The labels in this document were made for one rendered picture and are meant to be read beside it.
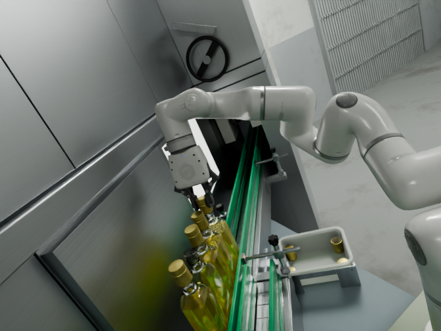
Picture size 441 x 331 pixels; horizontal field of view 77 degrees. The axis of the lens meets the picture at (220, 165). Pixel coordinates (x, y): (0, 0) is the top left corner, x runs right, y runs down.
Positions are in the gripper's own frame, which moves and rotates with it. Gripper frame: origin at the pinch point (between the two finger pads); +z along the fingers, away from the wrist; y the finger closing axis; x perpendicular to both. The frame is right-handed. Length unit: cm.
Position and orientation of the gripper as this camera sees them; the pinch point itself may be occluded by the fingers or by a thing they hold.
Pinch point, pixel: (202, 201)
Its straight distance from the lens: 76.6
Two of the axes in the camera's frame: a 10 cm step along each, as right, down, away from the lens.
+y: 9.1, -2.8, -3.1
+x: 2.6, -2.0, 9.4
